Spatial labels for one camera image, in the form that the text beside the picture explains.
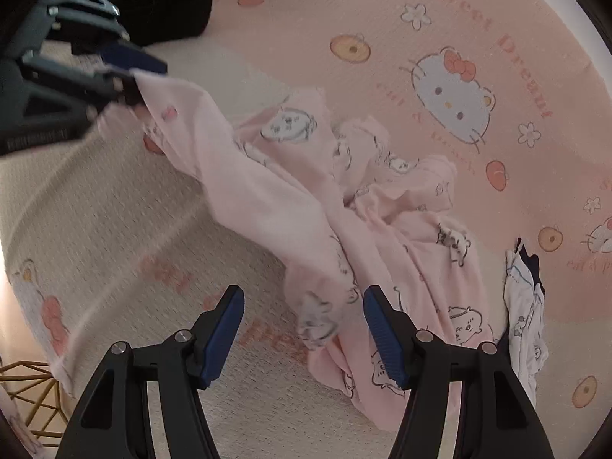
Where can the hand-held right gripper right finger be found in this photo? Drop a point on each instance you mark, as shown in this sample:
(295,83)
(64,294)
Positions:
(382,339)

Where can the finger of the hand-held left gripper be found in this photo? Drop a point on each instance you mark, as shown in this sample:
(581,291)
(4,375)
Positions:
(71,86)
(134,60)

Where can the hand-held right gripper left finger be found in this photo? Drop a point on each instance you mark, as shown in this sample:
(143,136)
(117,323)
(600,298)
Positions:
(222,334)

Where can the pink bear print pajama pants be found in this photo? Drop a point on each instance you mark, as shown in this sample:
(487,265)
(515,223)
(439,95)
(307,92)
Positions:
(287,191)

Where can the pink and cream printed blanket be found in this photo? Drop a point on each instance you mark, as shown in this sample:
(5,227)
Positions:
(119,224)

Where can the white blue print pajama garment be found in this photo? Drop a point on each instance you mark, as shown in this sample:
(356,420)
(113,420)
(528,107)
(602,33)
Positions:
(523,325)

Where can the navy shorts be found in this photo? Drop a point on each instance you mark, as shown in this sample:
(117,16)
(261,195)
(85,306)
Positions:
(530,260)

